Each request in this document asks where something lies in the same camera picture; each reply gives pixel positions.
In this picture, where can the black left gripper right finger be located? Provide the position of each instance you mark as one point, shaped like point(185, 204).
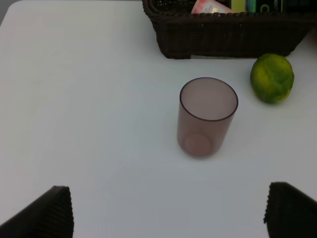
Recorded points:
point(289, 212)

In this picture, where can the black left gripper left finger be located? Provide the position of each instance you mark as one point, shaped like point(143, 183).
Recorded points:
point(49, 216)

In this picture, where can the green yellow mango fruit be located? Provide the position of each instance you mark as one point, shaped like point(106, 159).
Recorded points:
point(272, 78)

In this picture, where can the dark brown wicker basket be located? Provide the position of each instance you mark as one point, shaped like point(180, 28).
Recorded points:
point(181, 34)

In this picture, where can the translucent purple plastic cup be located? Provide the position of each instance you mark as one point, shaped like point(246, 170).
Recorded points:
point(206, 108)

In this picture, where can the pink lotion bottle white cap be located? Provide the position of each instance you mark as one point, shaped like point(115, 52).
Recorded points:
point(209, 6)

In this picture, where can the black rectangular bottle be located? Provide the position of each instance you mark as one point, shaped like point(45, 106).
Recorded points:
point(263, 6)

